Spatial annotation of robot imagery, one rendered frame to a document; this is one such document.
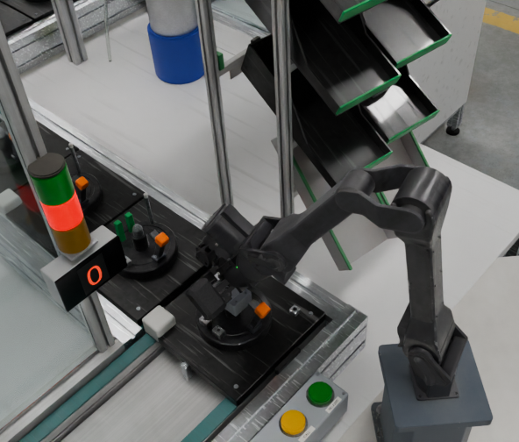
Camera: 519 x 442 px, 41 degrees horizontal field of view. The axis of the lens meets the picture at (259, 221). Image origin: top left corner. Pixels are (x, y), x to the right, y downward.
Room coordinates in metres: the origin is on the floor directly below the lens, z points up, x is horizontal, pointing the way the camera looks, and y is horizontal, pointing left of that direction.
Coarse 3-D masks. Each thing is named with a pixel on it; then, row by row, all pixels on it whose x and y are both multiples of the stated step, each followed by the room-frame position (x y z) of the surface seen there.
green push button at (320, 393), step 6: (312, 384) 0.62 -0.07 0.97; (318, 384) 0.62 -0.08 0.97; (324, 384) 0.62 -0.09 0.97; (312, 390) 0.61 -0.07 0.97; (318, 390) 0.61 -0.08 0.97; (324, 390) 0.60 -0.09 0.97; (330, 390) 0.60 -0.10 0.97; (312, 396) 0.59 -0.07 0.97; (318, 396) 0.59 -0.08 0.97; (324, 396) 0.59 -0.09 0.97; (330, 396) 0.59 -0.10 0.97; (312, 402) 0.59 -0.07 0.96; (318, 402) 0.59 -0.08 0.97; (324, 402) 0.58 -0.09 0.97
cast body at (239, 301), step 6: (216, 276) 0.78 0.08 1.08; (234, 294) 0.75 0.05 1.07; (240, 294) 0.76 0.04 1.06; (246, 294) 0.76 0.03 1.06; (234, 300) 0.74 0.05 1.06; (240, 300) 0.74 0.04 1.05; (246, 300) 0.75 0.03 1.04; (228, 306) 0.74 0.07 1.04; (234, 306) 0.73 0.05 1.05; (240, 306) 0.74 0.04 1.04; (246, 306) 0.75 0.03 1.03; (234, 312) 0.73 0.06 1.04
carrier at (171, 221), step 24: (120, 216) 1.06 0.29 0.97; (144, 216) 1.05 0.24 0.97; (168, 216) 1.05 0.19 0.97; (120, 240) 0.97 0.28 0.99; (144, 240) 0.94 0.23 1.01; (192, 240) 0.97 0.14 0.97; (144, 264) 0.90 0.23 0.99; (168, 264) 0.91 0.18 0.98; (192, 264) 0.91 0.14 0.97; (120, 288) 0.86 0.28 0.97; (144, 288) 0.86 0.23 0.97; (168, 288) 0.85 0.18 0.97; (144, 312) 0.80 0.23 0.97
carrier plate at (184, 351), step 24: (264, 288) 0.83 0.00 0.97; (192, 312) 0.79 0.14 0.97; (288, 312) 0.77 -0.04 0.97; (312, 312) 0.77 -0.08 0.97; (168, 336) 0.74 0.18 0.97; (192, 336) 0.74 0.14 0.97; (288, 336) 0.72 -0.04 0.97; (192, 360) 0.68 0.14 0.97; (216, 360) 0.68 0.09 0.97; (240, 360) 0.68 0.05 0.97; (264, 360) 0.67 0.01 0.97; (216, 384) 0.63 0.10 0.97; (240, 384) 0.63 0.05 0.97
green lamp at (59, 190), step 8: (64, 168) 0.71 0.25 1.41; (56, 176) 0.70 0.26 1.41; (64, 176) 0.71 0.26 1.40; (40, 184) 0.70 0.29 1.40; (48, 184) 0.69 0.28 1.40; (56, 184) 0.70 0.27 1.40; (64, 184) 0.70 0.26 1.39; (72, 184) 0.72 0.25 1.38; (40, 192) 0.70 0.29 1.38; (48, 192) 0.69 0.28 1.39; (56, 192) 0.70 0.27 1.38; (64, 192) 0.70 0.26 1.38; (72, 192) 0.71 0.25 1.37; (40, 200) 0.70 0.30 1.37; (48, 200) 0.69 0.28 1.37; (56, 200) 0.69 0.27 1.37; (64, 200) 0.70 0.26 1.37
